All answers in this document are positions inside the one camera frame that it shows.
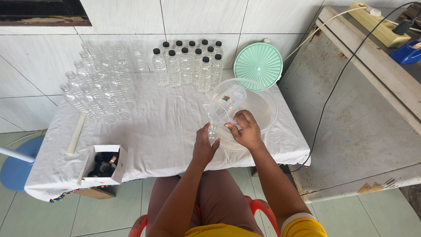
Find person's left hand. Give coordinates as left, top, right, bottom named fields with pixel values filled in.
left=192, top=122, right=222, bottom=167

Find person's right hand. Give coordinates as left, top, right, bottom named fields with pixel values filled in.
left=224, top=110, right=264, bottom=151

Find small clear plastic bottle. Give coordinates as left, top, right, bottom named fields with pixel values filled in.
left=207, top=121, right=219, bottom=145

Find clear plastic measuring jug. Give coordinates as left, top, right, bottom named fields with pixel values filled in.
left=203, top=84, right=247, bottom=127

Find large clear plastic bowl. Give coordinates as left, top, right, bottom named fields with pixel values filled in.
left=210, top=78, right=280, bottom=152

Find white tablecloth with pompom trim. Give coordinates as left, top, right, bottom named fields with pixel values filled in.
left=24, top=68, right=311, bottom=203

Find brown shorts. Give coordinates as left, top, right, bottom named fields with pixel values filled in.
left=146, top=169, right=264, bottom=237

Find round green ribbed lid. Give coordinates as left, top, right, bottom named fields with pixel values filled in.
left=234, top=42, right=284, bottom=92

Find red plastic chair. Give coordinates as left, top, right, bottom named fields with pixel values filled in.
left=128, top=196, right=281, bottom=237

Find white cardboard box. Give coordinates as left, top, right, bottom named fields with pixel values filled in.
left=77, top=144, right=128, bottom=188

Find group of black-capped filled bottles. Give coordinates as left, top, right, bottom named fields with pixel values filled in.
left=152, top=39, right=224, bottom=95

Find heap of black bottle caps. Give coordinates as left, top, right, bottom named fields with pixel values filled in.
left=87, top=152, right=119, bottom=178

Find white rusty chest freezer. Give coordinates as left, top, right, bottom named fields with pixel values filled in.
left=279, top=5, right=421, bottom=204

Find yellow shirt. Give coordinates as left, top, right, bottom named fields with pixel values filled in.
left=184, top=212, right=328, bottom=237

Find group of empty uncapped bottles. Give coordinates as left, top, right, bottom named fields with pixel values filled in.
left=59, top=40, right=151, bottom=124

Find white plastic tube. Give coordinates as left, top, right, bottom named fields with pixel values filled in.
left=66, top=114, right=86, bottom=156

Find yellowed power strip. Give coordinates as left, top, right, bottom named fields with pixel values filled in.
left=348, top=2, right=412, bottom=48

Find white plug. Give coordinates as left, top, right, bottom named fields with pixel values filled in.
left=365, top=6, right=382, bottom=18

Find blue plastic device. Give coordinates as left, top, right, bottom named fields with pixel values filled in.
left=389, top=40, right=421, bottom=65

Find white fan pole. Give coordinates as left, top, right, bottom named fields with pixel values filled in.
left=0, top=145, right=36, bottom=164

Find black power adapter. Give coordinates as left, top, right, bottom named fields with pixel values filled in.
left=392, top=18, right=416, bottom=36

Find black cable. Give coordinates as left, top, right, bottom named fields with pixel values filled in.
left=289, top=1, right=421, bottom=172

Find white plug cable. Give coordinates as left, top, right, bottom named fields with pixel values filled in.
left=282, top=7, right=368, bottom=62

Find thin white floor cable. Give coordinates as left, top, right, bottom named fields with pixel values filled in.
left=5, top=129, right=47, bottom=147

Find dark window frame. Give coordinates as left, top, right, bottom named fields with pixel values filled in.
left=0, top=0, right=92, bottom=27

